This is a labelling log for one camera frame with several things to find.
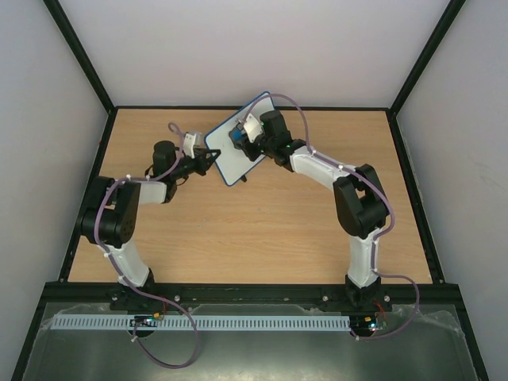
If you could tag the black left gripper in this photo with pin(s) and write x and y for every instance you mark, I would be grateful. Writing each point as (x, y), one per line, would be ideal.
(205, 164)

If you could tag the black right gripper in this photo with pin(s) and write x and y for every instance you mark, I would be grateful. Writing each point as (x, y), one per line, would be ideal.
(246, 145)

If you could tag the blue whiteboard eraser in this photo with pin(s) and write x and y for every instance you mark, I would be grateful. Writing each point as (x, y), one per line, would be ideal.
(236, 136)

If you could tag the blue framed whiteboard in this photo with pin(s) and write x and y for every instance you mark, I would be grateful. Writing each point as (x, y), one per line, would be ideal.
(232, 163)

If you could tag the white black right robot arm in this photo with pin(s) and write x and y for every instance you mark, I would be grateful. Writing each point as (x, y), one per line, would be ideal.
(360, 201)

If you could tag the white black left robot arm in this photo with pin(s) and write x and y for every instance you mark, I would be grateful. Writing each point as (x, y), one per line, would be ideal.
(108, 215)

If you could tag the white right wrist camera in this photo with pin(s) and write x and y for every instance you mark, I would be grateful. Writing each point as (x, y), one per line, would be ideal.
(252, 127)

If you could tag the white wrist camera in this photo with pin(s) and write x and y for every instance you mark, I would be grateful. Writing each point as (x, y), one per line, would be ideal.
(191, 141)
(252, 127)

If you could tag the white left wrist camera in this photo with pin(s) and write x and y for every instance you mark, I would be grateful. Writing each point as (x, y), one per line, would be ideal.
(191, 141)

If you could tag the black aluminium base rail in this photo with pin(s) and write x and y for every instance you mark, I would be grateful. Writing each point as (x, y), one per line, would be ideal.
(330, 298)

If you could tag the grey slotted cable duct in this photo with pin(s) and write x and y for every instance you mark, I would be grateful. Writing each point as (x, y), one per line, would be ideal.
(202, 323)

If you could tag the black cage frame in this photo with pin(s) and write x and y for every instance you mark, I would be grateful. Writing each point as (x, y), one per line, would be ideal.
(63, 289)

